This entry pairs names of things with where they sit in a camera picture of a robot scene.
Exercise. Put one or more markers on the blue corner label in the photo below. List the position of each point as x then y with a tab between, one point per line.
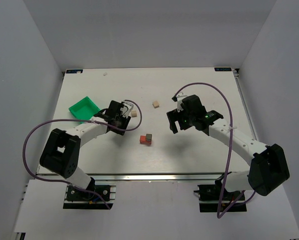
74	71
223	69

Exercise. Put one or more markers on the red wood block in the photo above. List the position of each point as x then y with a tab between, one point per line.
145	140

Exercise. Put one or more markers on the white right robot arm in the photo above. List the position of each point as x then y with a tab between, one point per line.
268	167

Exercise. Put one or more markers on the aluminium right frame rail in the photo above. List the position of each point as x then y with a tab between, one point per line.
250	117

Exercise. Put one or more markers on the aluminium frame rail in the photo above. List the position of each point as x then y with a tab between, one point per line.
154	177
250	117

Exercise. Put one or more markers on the dark olive cube block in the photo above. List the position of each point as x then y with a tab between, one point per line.
148	137

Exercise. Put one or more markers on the blue left corner label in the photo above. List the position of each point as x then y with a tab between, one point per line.
74	71

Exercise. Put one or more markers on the blue right corner label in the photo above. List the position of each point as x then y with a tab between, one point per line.
223	69

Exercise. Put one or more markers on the aluminium front frame rail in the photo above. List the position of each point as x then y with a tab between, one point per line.
154	177

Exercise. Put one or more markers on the wood cube with red square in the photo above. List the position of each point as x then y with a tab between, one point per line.
133	114

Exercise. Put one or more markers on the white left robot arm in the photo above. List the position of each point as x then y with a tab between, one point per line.
62	149

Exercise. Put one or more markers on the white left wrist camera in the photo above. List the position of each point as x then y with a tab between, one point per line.
127	108

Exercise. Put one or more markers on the green plastic tray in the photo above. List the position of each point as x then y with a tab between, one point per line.
84	109

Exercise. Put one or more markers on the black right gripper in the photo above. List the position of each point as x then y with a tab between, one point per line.
176	118

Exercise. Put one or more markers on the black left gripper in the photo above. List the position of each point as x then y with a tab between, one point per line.
122	124

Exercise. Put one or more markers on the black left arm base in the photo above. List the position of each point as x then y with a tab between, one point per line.
75	199

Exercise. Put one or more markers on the wood cube with number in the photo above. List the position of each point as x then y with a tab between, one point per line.
155	104

